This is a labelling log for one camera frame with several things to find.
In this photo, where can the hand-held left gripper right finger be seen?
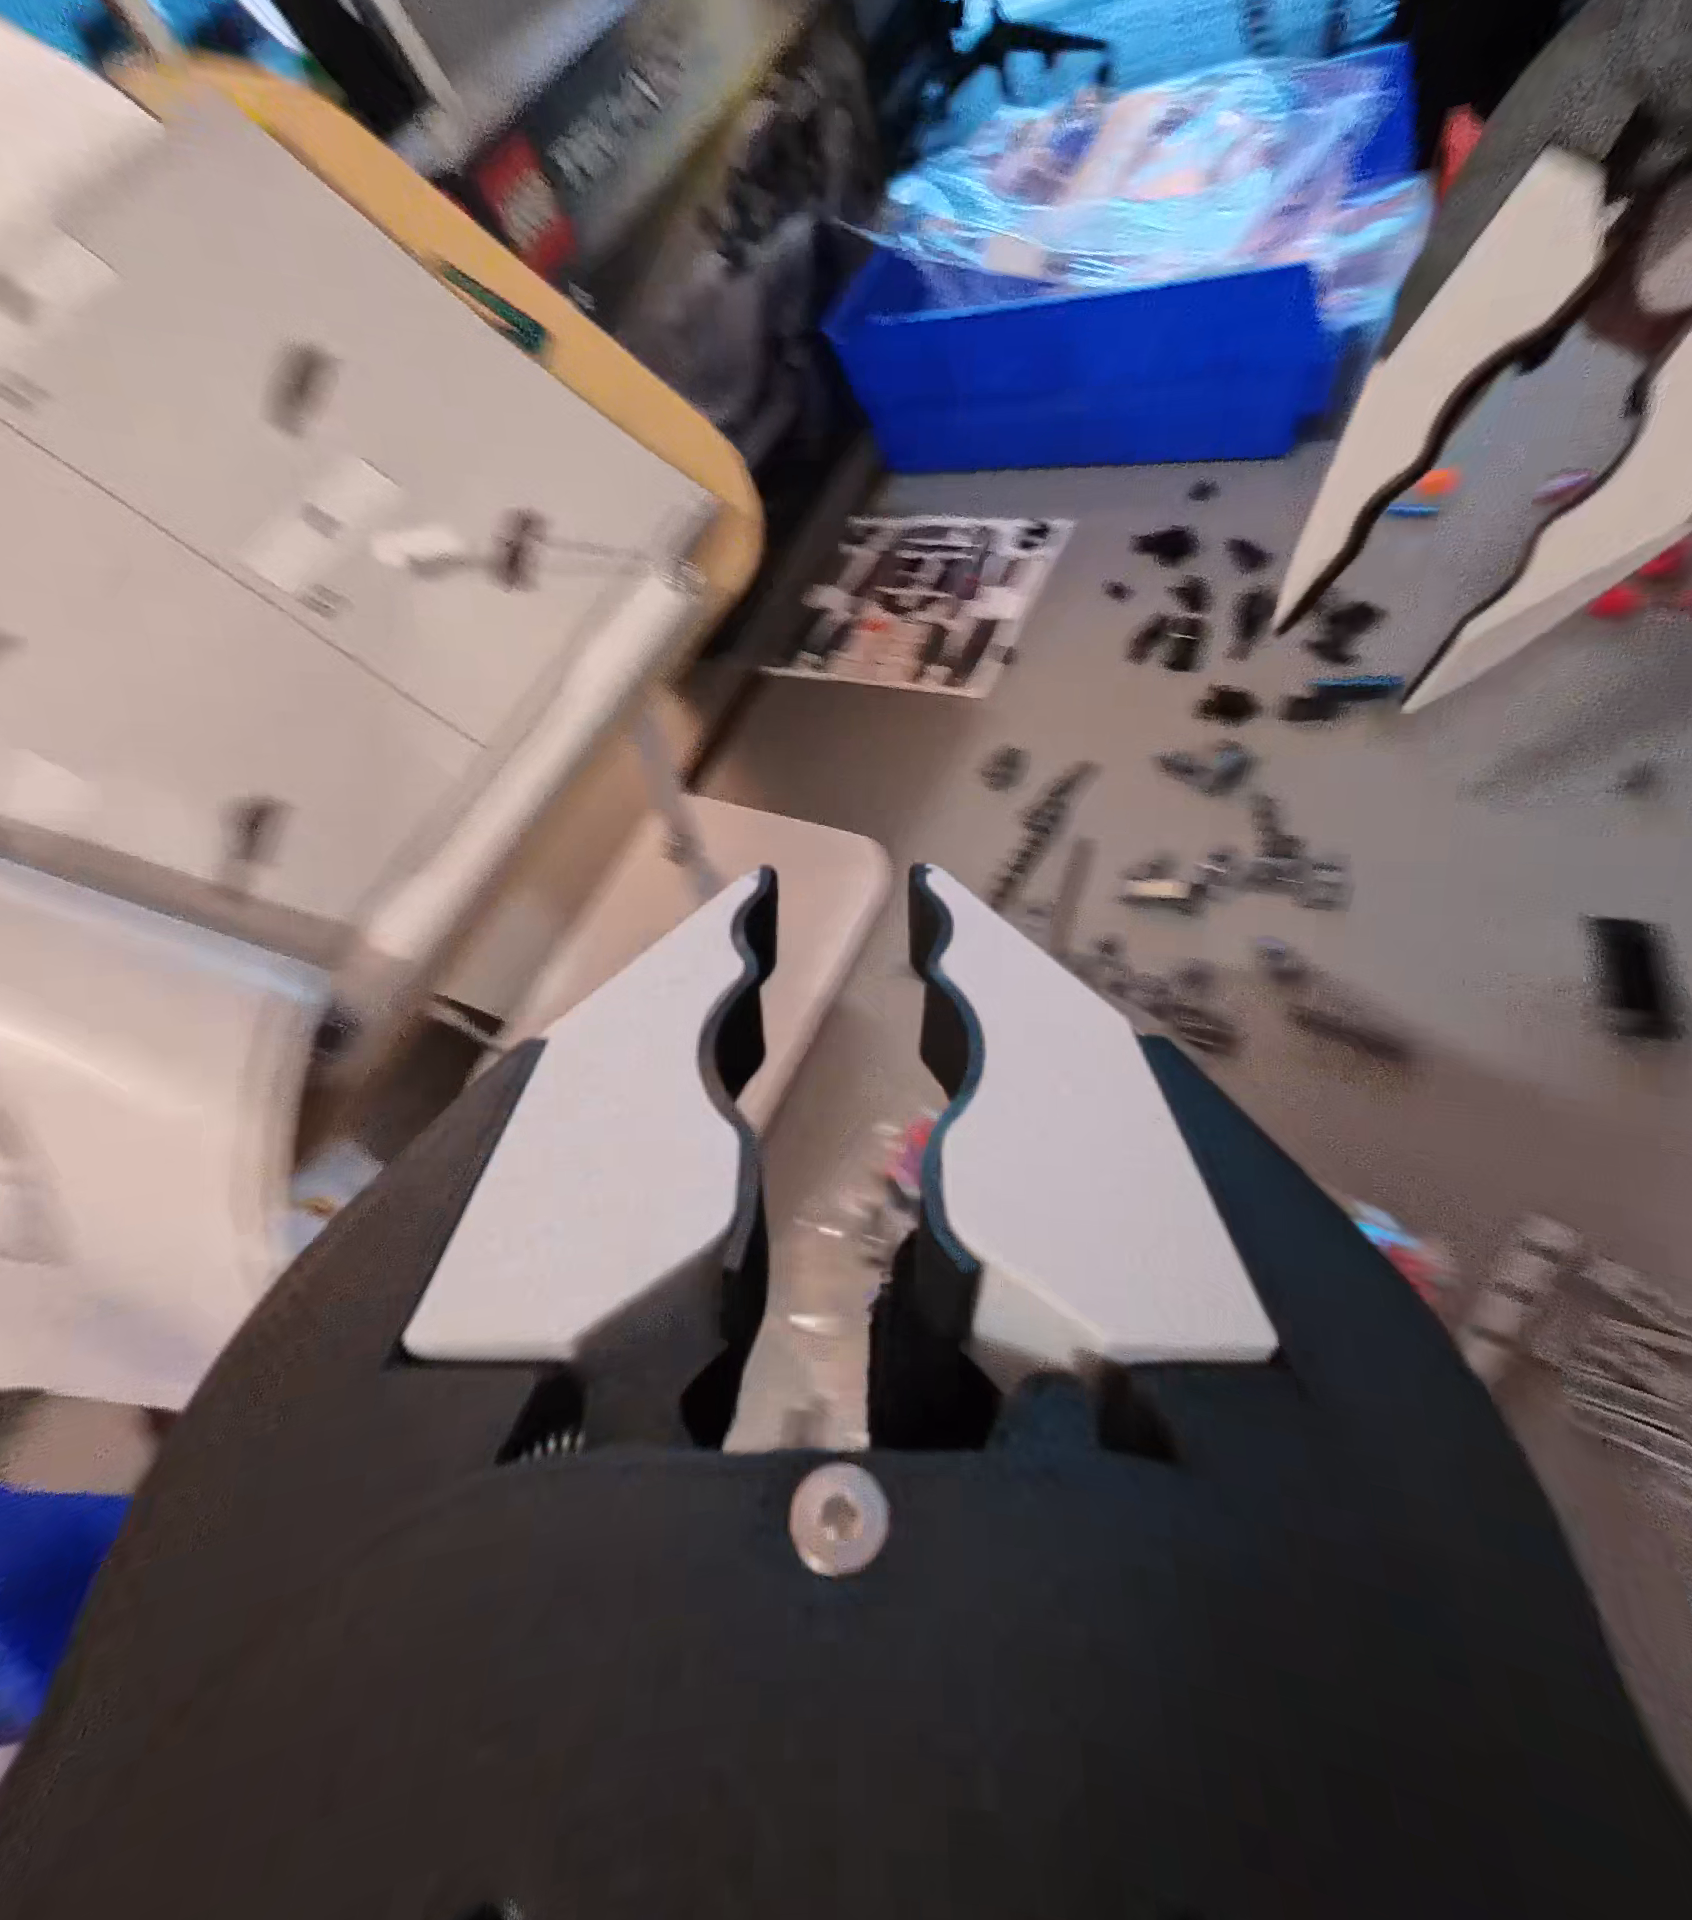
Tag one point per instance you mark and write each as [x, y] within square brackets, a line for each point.
[1101, 1201]

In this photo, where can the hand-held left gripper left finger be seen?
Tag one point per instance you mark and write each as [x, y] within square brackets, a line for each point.
[591, 1201]

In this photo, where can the black plate assembly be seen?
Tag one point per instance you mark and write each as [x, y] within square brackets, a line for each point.
[1635, 975]

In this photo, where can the instruction booklet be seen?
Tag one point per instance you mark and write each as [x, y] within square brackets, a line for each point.
[110, 601]

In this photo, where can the white and wooden book stand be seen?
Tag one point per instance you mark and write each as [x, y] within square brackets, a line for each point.
[667, 412]

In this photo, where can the orange lego piece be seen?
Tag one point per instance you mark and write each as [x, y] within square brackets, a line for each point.
[1438, 482]

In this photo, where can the scattered red lego pins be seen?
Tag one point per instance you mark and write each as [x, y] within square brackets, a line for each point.
[1626, 601]

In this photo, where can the pile of black lego pieces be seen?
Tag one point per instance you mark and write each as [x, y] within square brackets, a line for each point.
[1191, 630]

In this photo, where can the dark printed lego box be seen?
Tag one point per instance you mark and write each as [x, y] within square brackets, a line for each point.
[667, 150]

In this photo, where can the zip bag of multicoloured parts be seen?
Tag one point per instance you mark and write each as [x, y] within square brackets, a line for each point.
[907, 1162]

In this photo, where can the zip bag of red pins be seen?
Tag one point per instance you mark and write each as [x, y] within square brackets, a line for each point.
[1401, 1244]

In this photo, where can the pile of dark grey pieces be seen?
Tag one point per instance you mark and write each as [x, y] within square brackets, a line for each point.
[1191, 884]

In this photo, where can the crumpled clear plastic bag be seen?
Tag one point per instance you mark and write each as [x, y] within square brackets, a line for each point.
[1160, 164]

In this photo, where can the light grey flat rounded board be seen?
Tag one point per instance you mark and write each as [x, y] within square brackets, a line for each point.
[786, 901]

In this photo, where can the pile of light grey liftarms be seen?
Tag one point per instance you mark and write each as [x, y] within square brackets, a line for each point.
[1596, 1335]

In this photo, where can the printed white parts sheet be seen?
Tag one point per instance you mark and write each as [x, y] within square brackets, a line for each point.
[920, 601]

